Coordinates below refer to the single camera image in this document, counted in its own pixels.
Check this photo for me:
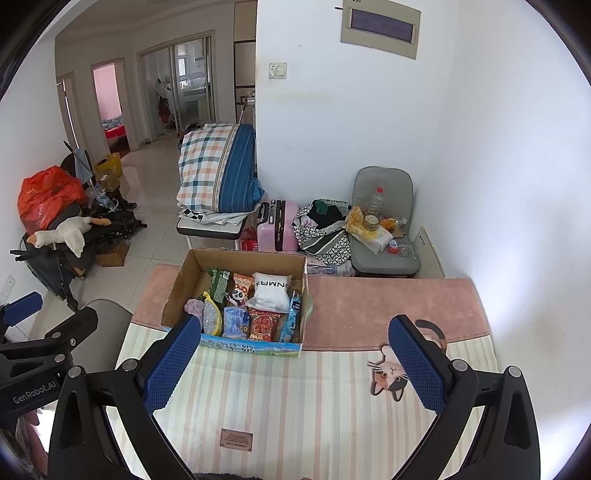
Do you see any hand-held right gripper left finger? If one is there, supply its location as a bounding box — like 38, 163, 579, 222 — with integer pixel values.
48, 314, 202, 480

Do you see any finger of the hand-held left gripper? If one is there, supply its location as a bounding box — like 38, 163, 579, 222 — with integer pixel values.
28, 305, 100, 366
0, 291, 44, 342

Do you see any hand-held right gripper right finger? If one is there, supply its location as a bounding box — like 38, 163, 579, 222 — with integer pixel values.
389, 315, 540, 480

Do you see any yellow bagged steel scrubber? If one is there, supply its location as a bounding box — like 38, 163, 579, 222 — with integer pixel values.
201, 292, 225, 335

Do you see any light blue tissue pack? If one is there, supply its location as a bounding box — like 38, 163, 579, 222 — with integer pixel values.
222, 306, 251, 340

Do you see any green snack packet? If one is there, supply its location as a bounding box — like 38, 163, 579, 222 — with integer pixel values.
209, 268, 232, 308

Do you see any red snack packet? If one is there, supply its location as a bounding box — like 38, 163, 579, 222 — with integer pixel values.
247, 308, 282, 343

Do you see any orange panda snack packet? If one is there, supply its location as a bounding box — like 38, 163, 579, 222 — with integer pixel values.
226, 272, 254, 308

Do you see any white pillow pack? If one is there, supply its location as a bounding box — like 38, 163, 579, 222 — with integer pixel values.
246, 272, 293, 315

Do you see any slim blue wipes packet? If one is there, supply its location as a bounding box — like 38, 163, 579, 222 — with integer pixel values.
278, 290, 303, 343

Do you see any black stroller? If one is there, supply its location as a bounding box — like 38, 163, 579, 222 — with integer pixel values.
10, 141, 148, 312

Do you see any small brown cardboard box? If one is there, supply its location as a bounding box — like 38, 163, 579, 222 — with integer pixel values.
95, 240, 131, 267

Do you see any white goose plush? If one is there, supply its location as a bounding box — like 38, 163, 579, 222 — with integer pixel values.
25, 216, 112, 257

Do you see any brown mat label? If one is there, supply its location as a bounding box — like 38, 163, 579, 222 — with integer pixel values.
220, 428, 254, 452

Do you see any striped pink cat table mat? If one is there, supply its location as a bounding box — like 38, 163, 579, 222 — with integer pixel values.
104, 263, 502, 480

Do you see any orange plastic bag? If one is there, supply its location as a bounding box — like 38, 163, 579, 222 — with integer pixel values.
17, 166, 88, 236

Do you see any white leaning panel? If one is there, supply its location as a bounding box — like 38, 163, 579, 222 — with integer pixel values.
416, 226, 446, 279

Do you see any yellow wrapped package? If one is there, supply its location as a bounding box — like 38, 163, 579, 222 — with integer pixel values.
346, 207, 393, 254

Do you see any black white patterned bag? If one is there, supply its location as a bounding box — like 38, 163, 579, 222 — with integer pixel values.
292, 198, 355, 268

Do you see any yellow paper bag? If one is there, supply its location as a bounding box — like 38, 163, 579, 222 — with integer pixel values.
95, 153, 123, 178

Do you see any pink suitcase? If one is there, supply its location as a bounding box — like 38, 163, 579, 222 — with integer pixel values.
255, 199, 300, 254

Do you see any cluttered grey cushioned chair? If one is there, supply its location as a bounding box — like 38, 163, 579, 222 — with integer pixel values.
350, 166, 422, 278

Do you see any plaid and blue quilt bundle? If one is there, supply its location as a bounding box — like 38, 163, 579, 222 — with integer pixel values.
176, 122, 266, 214

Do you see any grey wall electrical panel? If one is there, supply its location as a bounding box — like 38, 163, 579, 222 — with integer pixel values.
340, 0, 423, 60

